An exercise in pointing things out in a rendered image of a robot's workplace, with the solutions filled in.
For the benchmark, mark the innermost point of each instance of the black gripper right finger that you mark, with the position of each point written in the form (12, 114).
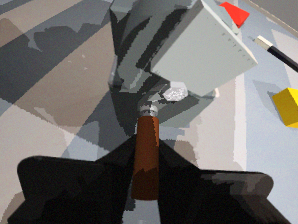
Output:
(182, 186)

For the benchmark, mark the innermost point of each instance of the yellow cube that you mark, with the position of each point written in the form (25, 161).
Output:
(287, 104)

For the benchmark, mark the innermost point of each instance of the red rectangular block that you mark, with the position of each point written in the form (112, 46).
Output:
(237, 15)

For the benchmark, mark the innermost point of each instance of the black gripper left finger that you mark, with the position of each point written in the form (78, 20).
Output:
(105, 180)

